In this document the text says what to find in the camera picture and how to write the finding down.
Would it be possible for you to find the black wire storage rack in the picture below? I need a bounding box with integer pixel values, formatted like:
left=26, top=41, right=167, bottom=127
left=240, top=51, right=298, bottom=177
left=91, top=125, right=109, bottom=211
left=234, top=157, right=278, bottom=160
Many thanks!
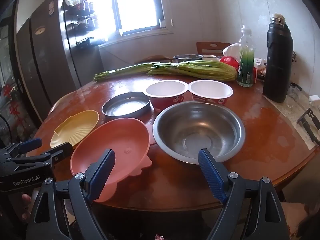
left=62, top=1, right=97, bottom=32

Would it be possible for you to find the glass door with red decals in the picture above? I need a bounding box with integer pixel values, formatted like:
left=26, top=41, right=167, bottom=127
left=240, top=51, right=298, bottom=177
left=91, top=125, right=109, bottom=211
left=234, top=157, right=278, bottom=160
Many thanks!
left=0, top=17, right=38, bottom=143

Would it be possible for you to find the small black hanging rack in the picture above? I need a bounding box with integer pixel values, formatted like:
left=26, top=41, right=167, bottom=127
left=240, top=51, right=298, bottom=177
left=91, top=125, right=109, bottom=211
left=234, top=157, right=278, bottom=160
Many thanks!
left=75, top=37, right=95, bottom=47

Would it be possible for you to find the large steel bowl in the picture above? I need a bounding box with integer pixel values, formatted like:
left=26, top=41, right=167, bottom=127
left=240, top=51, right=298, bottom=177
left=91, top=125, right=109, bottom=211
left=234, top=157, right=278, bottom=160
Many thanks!
left=152, top=101, right=246, bottom=165

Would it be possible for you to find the small steel bowl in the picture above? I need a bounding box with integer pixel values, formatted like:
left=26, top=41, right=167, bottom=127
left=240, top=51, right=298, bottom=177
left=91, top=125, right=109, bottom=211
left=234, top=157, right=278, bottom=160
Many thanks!
left=173, top=54, right=204, bottom=64

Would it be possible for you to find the window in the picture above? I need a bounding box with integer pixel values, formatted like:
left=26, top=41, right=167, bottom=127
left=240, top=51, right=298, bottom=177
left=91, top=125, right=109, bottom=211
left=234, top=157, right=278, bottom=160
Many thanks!
left=75, top=0, right=173, bottom=37

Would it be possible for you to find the clear plastic bottle green liquid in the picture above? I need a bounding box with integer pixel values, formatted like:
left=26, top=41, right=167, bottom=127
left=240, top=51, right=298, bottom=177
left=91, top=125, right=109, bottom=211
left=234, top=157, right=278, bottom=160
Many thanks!
left=236, top=25, right=255, bottom=87

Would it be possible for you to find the black cable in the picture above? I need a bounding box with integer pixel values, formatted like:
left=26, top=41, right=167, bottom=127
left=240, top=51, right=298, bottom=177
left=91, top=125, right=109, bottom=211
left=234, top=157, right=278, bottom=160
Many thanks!
left=0, top=114, right=12, bottom=143

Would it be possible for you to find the dark brown refrigerator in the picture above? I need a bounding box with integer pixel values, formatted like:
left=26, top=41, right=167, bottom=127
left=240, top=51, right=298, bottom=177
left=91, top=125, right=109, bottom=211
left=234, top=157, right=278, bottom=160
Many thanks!
left=14, top=0, right=105, bottom=128

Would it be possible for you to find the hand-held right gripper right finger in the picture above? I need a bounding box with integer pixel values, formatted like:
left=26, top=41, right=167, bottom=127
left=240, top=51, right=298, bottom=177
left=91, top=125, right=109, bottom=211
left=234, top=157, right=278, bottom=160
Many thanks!
left=197, top=148, right=297, bottom=240

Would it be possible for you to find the black metal stand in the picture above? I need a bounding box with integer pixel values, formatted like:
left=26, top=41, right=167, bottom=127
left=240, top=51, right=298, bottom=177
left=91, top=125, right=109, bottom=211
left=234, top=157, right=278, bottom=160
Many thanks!
left=297, top=108, right=320, bottom=147

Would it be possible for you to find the round steel plate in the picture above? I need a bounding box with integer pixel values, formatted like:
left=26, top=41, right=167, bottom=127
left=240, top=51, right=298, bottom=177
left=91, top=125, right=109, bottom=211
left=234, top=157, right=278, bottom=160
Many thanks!
left=101, top=92, right=151, bottom=119

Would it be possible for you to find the black thermos flask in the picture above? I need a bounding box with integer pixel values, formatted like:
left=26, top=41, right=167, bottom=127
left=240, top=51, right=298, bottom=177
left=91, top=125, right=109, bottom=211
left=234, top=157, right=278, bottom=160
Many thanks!
left=262, top=13, right=293, bottom=103

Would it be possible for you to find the pink fish-shaped plate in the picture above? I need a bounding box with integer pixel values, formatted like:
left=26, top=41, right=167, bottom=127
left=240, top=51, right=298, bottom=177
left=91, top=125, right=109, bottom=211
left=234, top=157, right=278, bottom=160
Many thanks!
left=70, top=117, right=153, bottom=203

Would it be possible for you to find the curved-back wooden chair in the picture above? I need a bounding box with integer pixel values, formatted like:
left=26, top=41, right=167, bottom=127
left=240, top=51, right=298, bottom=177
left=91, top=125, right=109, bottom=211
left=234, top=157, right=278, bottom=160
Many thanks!
left=134, top=55, right=173, bottom=64

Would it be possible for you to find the yellow shell-shaped plate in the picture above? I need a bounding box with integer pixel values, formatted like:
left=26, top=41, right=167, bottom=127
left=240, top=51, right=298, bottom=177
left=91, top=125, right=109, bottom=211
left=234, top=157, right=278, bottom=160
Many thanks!
left=50, top=110, right=100, bottom=149

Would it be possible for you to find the thin celery bundle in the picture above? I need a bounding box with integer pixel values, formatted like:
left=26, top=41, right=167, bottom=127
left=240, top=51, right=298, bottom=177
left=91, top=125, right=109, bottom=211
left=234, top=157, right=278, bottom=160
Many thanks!
left=94, top=62, right=160, bottom=82

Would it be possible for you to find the orange wooden chair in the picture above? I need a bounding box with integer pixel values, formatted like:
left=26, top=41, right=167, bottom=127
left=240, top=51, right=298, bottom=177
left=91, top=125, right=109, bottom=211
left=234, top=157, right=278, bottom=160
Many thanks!
left=196, top=41, right=230, bottom=55

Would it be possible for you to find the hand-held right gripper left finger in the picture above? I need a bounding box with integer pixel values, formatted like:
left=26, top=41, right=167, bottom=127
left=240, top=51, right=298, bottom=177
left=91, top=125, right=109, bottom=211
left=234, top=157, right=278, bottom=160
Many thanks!
left=26, top=149, right=116, bottom=240

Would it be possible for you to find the thick celery bundle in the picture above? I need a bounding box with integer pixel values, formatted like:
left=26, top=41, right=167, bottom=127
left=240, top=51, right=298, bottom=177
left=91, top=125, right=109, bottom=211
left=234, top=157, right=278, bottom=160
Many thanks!
left=148, top=60, right=237, bottom=82

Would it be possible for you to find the red and white tissue pack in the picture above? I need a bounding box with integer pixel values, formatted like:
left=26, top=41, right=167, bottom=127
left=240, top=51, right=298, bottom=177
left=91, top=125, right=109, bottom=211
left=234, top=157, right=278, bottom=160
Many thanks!
left=219, top=43, right=242, bottom=70

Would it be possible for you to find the glass jar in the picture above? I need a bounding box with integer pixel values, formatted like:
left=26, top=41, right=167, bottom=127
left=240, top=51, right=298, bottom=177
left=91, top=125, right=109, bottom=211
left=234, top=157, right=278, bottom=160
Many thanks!
left=286, top=84, right=303, bottom=108

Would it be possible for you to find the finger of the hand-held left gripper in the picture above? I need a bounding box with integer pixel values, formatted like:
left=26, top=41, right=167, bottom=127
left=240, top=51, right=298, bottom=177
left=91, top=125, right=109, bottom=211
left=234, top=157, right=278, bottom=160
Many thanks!
left=0, top=138, right=43, bottom=159
left=10, top=142, right=73, bottom=166

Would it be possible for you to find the white paper bowl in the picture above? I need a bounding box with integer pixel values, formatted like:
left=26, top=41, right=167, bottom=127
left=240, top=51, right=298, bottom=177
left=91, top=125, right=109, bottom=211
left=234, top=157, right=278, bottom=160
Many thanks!
left=145, top=80, right=188, bottom=111
left=187, top=80, right=234, bottom=106

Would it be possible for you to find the person's left hand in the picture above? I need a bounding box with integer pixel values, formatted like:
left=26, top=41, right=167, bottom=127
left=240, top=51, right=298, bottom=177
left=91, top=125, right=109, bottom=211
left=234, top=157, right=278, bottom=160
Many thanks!
left=20, top=192, right=34, bottom=222

